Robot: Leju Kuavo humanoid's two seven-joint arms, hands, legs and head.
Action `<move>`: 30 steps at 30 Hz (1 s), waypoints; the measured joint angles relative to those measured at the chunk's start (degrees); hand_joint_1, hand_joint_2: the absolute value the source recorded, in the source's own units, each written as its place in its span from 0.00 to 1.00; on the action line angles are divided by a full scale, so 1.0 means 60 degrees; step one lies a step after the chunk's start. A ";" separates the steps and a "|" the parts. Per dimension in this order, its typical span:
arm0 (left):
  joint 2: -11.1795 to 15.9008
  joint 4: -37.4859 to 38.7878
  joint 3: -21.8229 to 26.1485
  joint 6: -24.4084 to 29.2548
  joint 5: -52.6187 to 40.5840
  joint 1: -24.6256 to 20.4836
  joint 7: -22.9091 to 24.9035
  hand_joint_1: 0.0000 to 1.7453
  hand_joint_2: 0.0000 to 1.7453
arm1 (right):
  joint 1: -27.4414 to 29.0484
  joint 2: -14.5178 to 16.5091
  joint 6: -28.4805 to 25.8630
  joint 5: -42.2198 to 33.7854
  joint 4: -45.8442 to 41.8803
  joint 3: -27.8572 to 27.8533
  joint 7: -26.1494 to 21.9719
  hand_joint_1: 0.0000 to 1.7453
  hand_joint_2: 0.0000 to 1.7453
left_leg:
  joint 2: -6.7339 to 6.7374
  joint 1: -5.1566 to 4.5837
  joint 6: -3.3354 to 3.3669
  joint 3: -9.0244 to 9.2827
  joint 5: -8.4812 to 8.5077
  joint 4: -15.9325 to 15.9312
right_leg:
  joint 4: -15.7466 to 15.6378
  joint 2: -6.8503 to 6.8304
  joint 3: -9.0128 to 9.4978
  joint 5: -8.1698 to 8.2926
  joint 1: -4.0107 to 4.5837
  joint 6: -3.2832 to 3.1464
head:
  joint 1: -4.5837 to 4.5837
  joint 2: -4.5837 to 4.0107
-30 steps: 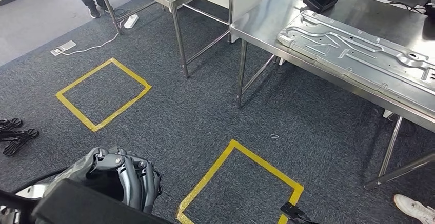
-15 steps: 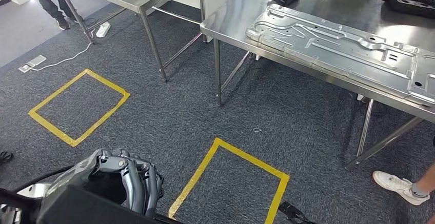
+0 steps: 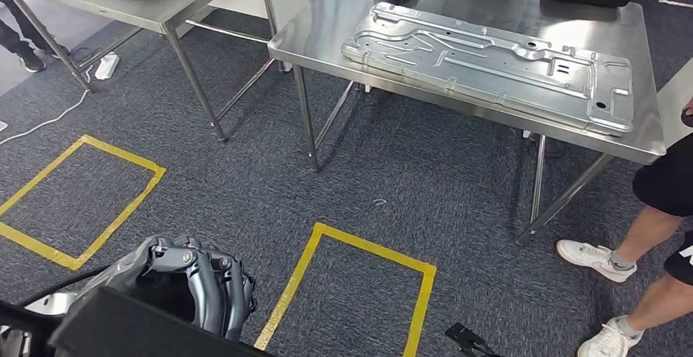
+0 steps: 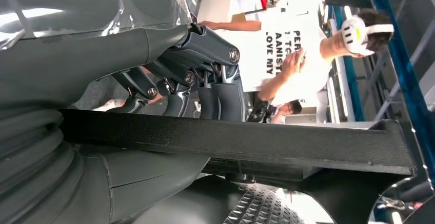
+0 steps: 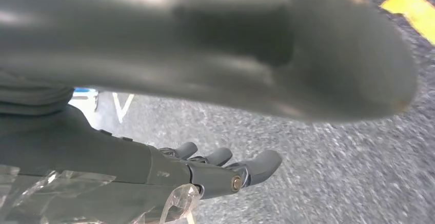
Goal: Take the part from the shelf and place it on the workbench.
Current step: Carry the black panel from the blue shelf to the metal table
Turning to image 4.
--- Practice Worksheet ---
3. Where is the blue metal shelf rack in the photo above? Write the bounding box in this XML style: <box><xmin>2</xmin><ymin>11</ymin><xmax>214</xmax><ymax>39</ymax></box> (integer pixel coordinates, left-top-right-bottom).
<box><xmin>366</xmin><ymin>0</ymin><xmax>435</xmax><ymax>186</ymax></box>

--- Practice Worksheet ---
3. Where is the person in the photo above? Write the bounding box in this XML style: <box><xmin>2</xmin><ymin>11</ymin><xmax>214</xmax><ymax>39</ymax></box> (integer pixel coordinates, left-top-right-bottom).
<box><xmin>200</xmin><ymin>8</ymin><xmax>395</xmax><ymax>108</ymax></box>
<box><xmin>271</xmin><ymin>99</ymin><xmax>303</xmax><ymax>125</ymax></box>

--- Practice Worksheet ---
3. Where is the white head-worn headset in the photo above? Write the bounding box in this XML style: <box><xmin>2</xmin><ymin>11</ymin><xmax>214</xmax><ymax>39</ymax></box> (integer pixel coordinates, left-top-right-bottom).
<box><xmin>341</xmin><ymin>14</ymin><xmax>395</xmax><ymax>57</ymax></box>

